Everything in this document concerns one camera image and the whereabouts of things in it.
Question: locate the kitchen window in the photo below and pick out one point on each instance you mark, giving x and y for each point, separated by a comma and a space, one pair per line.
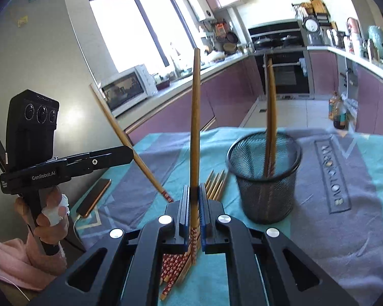
115, 32

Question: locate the steel stock pot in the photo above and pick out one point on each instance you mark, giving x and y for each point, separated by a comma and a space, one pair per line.
335, 38

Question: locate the black integrated stove with oven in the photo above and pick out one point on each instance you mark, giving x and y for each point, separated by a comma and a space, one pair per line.
287, 76

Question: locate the purple base cabinets under window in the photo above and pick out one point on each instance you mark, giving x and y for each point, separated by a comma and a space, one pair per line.
210, 95

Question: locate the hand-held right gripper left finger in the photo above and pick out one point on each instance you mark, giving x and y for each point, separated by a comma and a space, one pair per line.
187, 236

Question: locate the silver refrigerator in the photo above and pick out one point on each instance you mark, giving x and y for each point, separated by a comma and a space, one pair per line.
51, 54

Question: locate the purple base cabinets beside stove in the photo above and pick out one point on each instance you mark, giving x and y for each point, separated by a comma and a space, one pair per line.
370, 95

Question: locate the wooden cutting board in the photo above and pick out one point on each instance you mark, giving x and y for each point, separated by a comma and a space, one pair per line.
317, 5

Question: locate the black mesh utensil holder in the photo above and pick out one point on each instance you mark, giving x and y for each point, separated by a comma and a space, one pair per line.
265, 197

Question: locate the person's left forearm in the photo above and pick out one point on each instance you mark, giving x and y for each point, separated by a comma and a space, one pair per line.
16, 261

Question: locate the teal grey printed tablecloth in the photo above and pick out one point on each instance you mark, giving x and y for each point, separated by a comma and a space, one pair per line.
322, 229

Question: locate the white wall water heater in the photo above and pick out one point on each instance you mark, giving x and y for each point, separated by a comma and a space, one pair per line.
201, 6

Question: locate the black hanging frying pan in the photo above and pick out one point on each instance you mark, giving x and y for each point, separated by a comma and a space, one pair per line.
232, 37

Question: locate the clear plastic bag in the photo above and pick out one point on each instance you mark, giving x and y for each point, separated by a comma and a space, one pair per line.
352, 108

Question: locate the white microwave oven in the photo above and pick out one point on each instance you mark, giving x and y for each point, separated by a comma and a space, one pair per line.
124, 91

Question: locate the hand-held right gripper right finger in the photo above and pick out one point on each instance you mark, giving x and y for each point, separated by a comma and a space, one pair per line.
204, 223

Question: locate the pink jar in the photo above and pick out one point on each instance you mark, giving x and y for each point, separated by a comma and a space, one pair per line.
353, 32

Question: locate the teal jar in plastic bag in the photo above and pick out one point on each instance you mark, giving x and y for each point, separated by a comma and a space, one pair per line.
376, 40

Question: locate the bunch of wooden chopsticks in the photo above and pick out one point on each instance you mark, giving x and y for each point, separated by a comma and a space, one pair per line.
215, 186

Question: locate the person's left hand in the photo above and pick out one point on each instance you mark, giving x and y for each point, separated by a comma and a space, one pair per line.
56, 223

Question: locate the smartphone with orange edge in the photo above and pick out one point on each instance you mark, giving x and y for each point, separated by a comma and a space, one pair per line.
94, 197

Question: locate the dark sauce bottle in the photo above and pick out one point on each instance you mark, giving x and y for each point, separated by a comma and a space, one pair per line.
341, 118

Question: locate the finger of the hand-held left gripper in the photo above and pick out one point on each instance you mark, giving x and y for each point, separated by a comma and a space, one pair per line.
111, 156

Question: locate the white towel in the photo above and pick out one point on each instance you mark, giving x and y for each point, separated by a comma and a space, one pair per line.
303, 67

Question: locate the wooden chopstick red patterned end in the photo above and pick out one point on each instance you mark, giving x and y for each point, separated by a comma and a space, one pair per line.
115, 121
195, 118

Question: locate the yellow cooking oil bottle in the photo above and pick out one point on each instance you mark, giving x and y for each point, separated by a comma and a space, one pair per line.
332, 105

